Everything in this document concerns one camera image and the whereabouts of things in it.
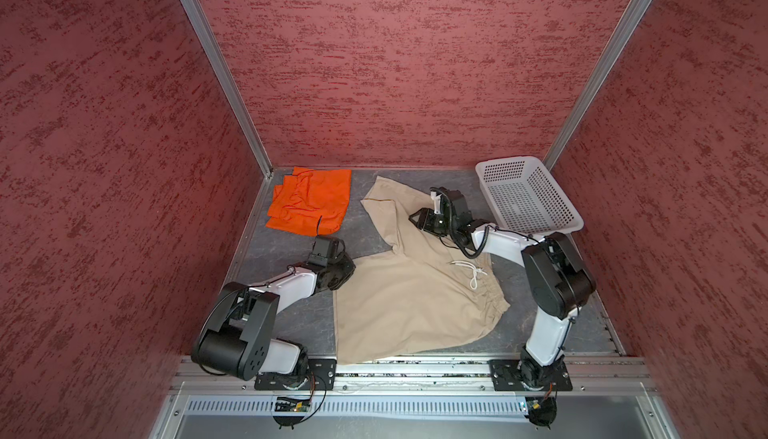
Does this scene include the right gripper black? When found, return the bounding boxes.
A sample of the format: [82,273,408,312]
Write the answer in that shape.
[409,207,458,236]

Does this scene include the beige shorts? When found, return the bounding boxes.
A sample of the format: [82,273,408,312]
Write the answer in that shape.
[333,177,509,364]

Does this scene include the orange shorts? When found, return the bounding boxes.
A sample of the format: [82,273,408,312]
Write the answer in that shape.
[266,167,352,237]

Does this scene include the white plastic laundry basket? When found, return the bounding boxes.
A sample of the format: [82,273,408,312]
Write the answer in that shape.
[475,157,584,236]

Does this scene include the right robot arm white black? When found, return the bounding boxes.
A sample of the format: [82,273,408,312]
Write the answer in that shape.
[409,206,596,391]

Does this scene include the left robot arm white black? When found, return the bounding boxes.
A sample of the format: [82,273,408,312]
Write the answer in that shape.
[191,253,356,390]

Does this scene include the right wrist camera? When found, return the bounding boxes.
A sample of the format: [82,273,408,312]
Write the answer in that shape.
[430,187,473,226]

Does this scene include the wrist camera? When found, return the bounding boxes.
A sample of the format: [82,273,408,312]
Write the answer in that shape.
[307,236,345,268]
[430,187,473,226]

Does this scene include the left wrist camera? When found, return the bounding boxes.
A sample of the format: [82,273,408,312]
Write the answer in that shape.
[307,236,345,268]

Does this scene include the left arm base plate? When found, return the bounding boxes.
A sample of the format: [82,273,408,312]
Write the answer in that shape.
[254,356,337,392]

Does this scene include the left controller board with wires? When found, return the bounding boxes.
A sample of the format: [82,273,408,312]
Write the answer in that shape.
[272,374,328,430]

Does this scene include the controller board with wires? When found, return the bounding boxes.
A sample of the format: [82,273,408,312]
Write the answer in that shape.
[525,383,558,429]
[272,374,328,430]

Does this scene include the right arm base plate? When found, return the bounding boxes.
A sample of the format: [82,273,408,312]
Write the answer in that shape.
[488,359,573,393]

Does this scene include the white slotted cable duct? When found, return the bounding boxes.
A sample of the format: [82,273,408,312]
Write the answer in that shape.
[183,395,527,422]

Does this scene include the aluminium mounting rail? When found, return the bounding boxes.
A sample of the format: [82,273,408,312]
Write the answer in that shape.
[170,354,656,396]

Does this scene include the right controller board with wires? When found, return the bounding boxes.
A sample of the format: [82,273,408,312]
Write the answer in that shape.
[525,383,558,429]

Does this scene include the left corner aluminium post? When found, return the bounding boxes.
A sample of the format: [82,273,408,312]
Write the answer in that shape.
[179,0,274,180]

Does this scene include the corner aluminium post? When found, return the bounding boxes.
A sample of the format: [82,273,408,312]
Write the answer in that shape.
[543,0,653,170]
[179,0,274,180]

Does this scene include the right corner aluminium post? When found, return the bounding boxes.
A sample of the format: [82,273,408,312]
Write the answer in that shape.
[543,0,653,170]

